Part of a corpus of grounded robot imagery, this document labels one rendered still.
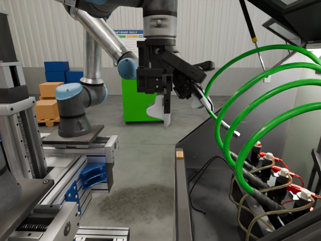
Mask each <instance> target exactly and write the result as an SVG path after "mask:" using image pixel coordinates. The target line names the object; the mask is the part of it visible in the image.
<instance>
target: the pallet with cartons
mask: <svg viewBox="0 0 321 241"><path fill-rule="evenodd" d="M61 85H64V82H45V83H43V84H40V85H39V88H40V93H41V96H40V97H39V99H40V100H39V101H37V102H36V106H33V107H34V108H35V112H36V117H37V121H38V125H39V124H40V123H42V122H45V123H46V126H47V127H52V126H54V125H55V124H56V123H57V122H59V121H60V117H59V111H58V106H57V100H56V98H55V96H56V94H55V90H56V88H57V87H58V86H61Z"/></svg>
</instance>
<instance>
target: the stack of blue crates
mask: <svg viewBox="0 0 321 241"><path fill-rule="evenodd" d="M44 67H45V71H46V72H45V76H46V81H47V82H64V84H70V83H80V79H81V78H82V77H83V71H70V69H69V62H68V61H49V62H44Z"/></svg>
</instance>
